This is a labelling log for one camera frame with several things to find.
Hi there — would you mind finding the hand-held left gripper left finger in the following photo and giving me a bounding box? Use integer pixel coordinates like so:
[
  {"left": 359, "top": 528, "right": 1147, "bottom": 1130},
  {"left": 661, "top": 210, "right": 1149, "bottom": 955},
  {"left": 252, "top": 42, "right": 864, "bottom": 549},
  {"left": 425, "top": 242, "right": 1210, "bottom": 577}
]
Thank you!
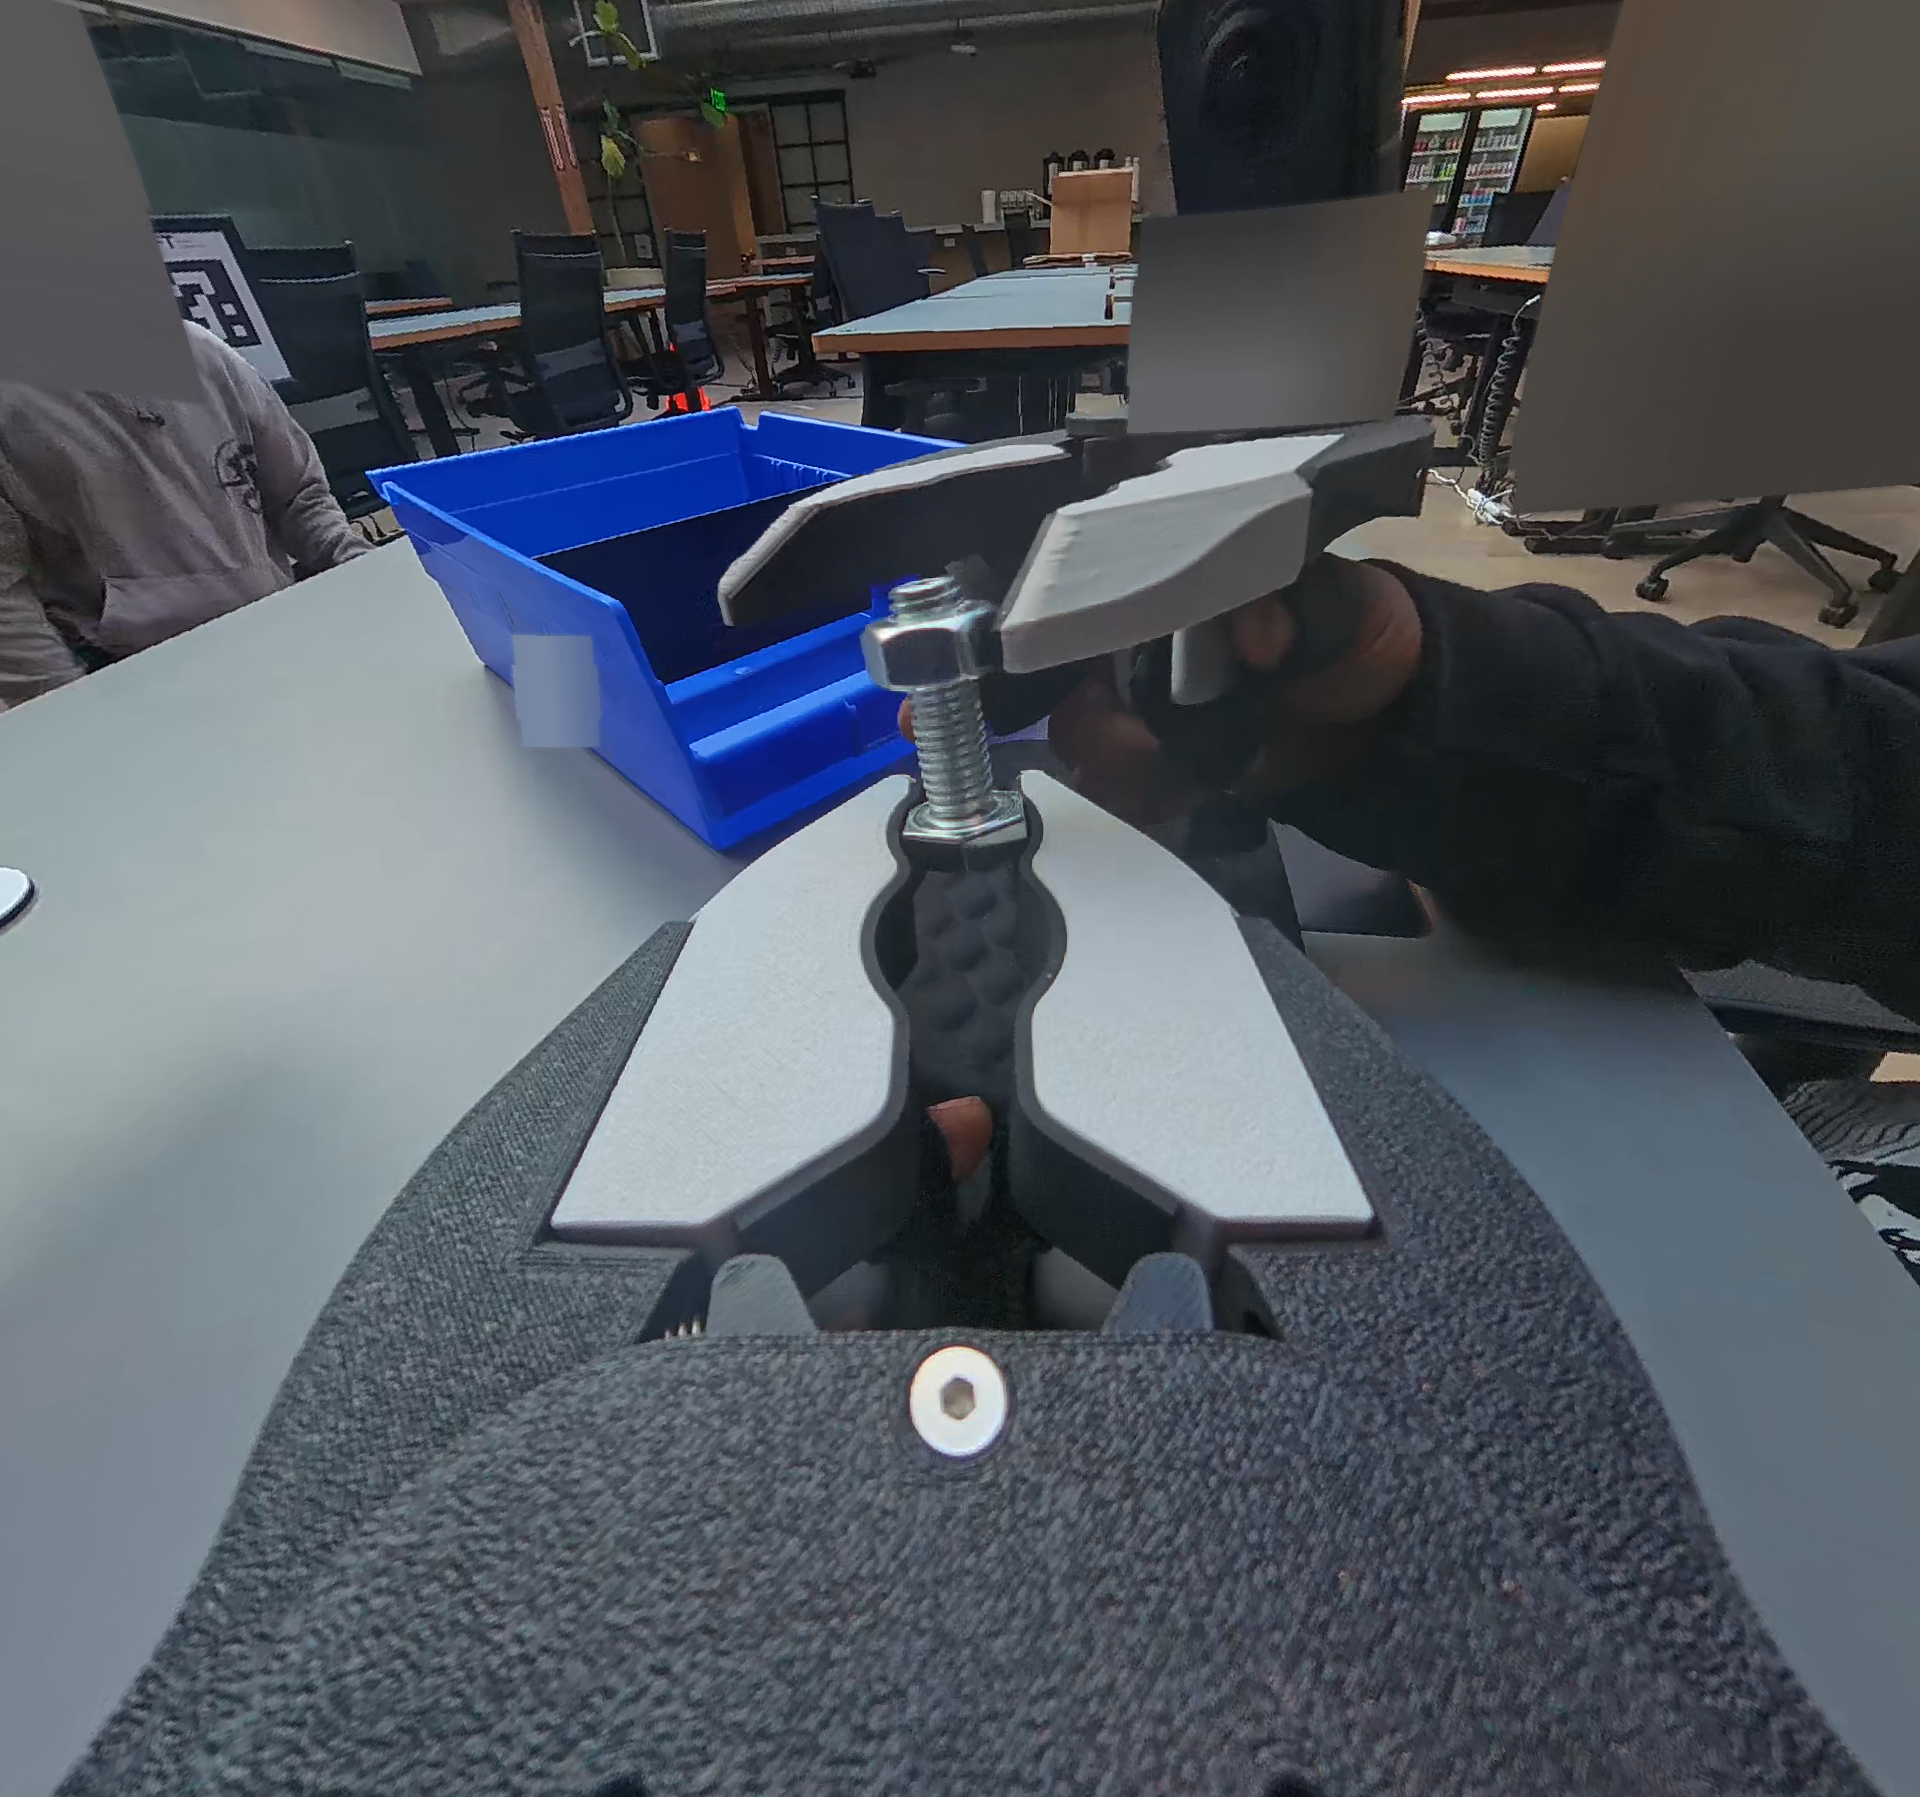
[{"left": 550, "top": 774, "right": 921, "bottom": 1251}]

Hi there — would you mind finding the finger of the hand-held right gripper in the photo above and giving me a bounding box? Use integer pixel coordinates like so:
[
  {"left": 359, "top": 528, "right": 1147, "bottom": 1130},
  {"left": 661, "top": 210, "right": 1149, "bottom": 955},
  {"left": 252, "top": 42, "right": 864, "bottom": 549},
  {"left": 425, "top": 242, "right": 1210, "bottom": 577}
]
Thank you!
[
  {"left": 716, "top": 438, "right": 1085, "bottom": 630},
  {"left": 993, "top": 433, "right": 1349, "bottom": 706}
]

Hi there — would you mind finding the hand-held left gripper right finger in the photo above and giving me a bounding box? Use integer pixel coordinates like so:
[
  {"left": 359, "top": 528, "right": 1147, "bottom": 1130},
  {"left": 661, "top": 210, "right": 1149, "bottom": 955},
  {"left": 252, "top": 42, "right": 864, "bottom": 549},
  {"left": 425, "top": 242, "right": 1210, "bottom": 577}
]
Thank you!
[{"left": 1019, "top": 774, "right": 1379, "bottom": 1241}]

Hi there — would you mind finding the silver hex nut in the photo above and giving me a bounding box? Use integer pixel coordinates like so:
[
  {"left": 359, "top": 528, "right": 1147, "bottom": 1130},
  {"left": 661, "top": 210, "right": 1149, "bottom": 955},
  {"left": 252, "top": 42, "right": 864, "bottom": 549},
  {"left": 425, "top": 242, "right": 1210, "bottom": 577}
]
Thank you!
[{"left": 857, "top": 595, "right": 1004, "bottom": 697}]

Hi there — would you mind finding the silver hex bolt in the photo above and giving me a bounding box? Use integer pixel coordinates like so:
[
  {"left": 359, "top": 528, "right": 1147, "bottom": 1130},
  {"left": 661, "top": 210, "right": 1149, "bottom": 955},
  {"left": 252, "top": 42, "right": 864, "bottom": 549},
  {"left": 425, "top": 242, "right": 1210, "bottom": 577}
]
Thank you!
[{"left": 891, "top": 577, "right": 1036, "bottom": 853}]

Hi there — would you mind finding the blue plastic bin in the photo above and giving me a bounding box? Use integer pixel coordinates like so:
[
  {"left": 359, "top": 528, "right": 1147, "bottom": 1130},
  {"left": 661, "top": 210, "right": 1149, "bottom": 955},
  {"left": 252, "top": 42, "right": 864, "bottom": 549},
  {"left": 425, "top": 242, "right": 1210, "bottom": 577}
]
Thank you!
[{"left": 367, "top": 405, "right": 977, "bottom": 853}]

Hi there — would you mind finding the person's right forearm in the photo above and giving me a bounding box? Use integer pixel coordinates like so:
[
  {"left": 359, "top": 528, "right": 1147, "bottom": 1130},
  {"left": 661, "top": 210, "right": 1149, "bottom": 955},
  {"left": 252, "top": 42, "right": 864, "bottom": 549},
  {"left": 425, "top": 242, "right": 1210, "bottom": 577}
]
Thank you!
[{"left": 1350, "top": 558, "right": 1920, "bottom": 989}]

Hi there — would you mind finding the person's right hand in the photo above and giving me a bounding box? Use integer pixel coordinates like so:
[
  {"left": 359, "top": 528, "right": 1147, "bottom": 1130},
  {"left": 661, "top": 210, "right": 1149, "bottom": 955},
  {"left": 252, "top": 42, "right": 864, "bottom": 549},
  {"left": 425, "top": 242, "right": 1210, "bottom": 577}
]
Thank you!
[{"left": 993, "top": 554, "right": 1427, "bottom": 839}]

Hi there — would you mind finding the long grey table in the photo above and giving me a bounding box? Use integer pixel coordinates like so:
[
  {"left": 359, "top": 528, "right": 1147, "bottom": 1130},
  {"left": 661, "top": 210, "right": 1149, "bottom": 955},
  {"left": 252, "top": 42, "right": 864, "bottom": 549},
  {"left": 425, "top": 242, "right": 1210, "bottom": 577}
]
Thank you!
[{"left": 853, "top": 263, "right": 1142, "bottom": 434}]

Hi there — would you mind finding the wood-edged grey table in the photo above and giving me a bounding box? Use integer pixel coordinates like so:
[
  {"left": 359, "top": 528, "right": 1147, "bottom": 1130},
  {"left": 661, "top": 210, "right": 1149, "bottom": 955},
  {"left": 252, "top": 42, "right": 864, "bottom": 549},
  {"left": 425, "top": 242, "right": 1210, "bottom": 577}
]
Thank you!
[
  {"left": 367, "top": 275, "right": 818, "bottom": 455},
  {"left": 1425, "top": 242, "right": 1562, "bottom": 463}
]

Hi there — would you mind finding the black office chair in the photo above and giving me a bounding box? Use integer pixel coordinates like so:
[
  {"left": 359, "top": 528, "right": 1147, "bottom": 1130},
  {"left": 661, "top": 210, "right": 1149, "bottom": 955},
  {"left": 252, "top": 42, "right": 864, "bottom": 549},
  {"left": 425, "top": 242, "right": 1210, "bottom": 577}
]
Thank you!
[
  {"left": 1696, "top": 957, "right": 1920, "bottom": 1064},
  {"left": 246, "top": 241, "right": 422, "bottom": 463},
  {"left": 809, "top": 196, "right": 947, "bottom": 322},
  {"left": 509, "top": 228, "right": 635, "bottom": 441},
  {"left": 661, "top": 228, "right": 729, "bottom": 402},
  {"left": 1597, "top": 493, "right": 1899, "bottom": 630}
]

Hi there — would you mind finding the glass door drinks fridge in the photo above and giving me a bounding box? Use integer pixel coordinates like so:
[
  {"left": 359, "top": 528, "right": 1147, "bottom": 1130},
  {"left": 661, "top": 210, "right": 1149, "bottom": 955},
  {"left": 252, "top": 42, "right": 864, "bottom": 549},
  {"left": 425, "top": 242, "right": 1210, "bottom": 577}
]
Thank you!
[{"left": 1411, "top": 108, "right": 1530, "bottom": 239}]

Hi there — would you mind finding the wooden box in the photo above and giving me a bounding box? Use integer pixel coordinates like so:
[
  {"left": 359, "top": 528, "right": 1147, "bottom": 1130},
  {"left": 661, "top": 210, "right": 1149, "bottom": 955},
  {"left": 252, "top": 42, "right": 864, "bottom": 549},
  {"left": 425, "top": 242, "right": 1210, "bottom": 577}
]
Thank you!
[{"left": 1046, "top": 167, "right": 1138, "bottom": 261}]

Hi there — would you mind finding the black paned door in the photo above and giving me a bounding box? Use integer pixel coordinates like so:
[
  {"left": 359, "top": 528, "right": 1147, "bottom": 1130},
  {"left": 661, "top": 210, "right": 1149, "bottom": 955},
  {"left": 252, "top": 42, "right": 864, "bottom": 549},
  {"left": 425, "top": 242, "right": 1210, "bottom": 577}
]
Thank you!
[{"left": 772, "top": 94, "right": 855, "bottom": 201}]

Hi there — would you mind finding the green potted plant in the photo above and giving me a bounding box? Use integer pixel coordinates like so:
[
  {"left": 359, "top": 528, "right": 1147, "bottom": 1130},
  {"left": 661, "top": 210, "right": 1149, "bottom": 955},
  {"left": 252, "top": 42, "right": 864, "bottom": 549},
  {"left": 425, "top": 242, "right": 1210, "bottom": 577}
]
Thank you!
[{"left": 578, "top": 0, "right": 655, "bottom": 230}]

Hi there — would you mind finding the black white marker board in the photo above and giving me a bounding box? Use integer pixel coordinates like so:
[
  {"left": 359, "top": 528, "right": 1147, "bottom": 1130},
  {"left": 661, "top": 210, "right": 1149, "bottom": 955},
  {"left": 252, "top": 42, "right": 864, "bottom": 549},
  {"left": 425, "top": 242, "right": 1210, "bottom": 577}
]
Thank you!
[{"left": 149, "top": 213, "right": 292, "bottom": 381}]

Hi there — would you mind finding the black white printed clothing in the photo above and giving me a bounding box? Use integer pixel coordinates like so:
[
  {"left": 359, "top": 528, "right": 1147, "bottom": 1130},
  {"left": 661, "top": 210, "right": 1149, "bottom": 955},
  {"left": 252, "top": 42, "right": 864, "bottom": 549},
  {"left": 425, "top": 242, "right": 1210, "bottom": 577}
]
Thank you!
[{"left": 1859, "top": 1168, "right": 1920, "bottom": 1287}]

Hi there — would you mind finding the coiled black cable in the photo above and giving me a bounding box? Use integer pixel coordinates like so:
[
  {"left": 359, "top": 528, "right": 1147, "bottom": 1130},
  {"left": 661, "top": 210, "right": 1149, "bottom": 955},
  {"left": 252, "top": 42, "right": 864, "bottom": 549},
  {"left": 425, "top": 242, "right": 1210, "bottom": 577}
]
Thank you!
[{"left": 1477, "top": 312, "right": 1523, "bottom": 463}]

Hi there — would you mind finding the grey ceiling duct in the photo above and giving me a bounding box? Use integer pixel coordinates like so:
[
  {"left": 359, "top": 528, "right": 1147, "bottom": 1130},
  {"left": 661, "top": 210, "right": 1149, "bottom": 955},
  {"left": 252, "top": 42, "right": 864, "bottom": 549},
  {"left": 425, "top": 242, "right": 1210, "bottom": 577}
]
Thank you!
[{"left": 652, "top": 0, "right": 1185, "bottom": 36}]

